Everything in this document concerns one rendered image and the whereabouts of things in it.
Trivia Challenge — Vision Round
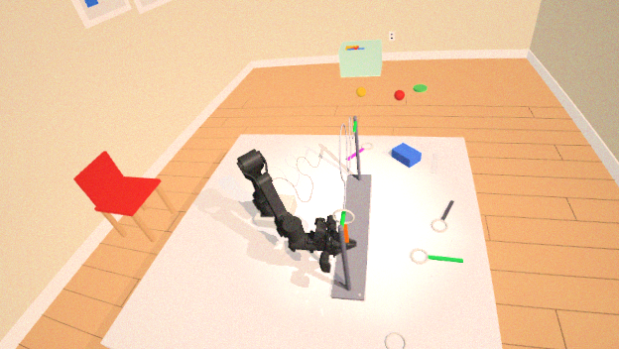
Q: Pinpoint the blue rectangular block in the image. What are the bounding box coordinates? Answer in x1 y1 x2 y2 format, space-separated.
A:
392 142 422 168

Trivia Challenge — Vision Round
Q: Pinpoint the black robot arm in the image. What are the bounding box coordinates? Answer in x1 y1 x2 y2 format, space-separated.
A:
237 149 328 252

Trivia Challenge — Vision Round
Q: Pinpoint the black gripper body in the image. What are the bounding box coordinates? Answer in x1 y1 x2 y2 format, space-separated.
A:
305 215 337 274

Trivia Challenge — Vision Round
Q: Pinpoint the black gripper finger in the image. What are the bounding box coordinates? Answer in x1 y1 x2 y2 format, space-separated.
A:
333 228 357 243
332 240 357 258

